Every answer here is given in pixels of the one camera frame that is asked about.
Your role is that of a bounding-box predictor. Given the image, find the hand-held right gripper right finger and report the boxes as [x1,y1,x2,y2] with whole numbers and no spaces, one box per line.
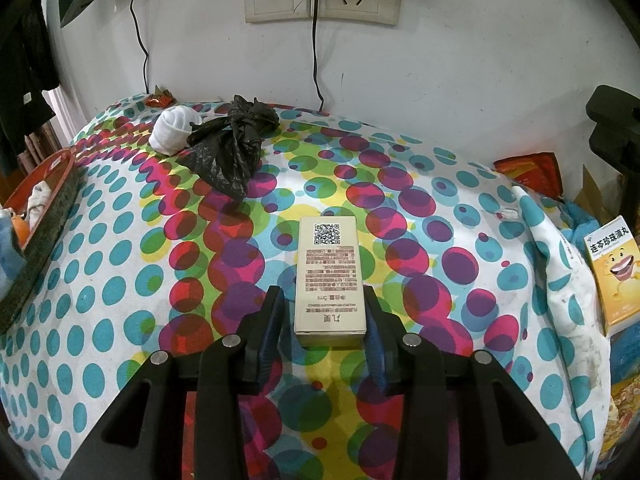
[363,286,583,480]

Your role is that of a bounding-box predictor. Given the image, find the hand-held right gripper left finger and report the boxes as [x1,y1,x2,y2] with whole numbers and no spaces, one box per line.
[60,286,285,480]

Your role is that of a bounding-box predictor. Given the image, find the beige box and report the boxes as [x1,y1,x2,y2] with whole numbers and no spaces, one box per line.
[294,216,367,348]

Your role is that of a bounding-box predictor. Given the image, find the red round tray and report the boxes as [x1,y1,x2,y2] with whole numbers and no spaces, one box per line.
[0,149,83,333]

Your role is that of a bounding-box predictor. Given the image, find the polka dot cloth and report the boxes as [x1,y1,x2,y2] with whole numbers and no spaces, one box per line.
[0,91,613,480]

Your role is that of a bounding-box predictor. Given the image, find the black plastic bag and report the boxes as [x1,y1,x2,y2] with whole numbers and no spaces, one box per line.
[176,94,281,200]

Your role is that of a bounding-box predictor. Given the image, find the white rolled sock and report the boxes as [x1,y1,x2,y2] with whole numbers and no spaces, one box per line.
[150,106,205,156]
[26,180,55,228]

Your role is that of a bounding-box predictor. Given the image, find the orange packet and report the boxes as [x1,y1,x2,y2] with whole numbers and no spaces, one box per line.
[494,151,564,200]

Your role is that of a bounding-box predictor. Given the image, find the blue plastic bag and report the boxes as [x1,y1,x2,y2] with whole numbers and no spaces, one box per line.
[559,199,601,261]

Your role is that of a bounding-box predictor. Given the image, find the yellow medicine box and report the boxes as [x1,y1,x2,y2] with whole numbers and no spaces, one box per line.
[582,215,640,337]

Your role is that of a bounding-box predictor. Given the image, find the red snack wrapper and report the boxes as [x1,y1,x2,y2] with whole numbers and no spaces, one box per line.
[146,85,174,109]

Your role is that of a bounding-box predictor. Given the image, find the blue cloth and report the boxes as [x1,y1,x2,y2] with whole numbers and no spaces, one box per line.
[0,207,27,301]

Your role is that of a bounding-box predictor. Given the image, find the orange toy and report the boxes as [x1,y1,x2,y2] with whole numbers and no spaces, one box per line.
[9,212,30,250]

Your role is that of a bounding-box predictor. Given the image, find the wooden slatted furniture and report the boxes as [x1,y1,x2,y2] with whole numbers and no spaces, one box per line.
[20,85,72,162]

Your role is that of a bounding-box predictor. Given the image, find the dark hanging clothes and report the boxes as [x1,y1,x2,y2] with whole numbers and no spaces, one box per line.
[0,0,62,172]

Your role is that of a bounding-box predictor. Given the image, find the black charger cable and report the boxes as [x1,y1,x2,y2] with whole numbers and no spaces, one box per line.
[311,0,326,110]

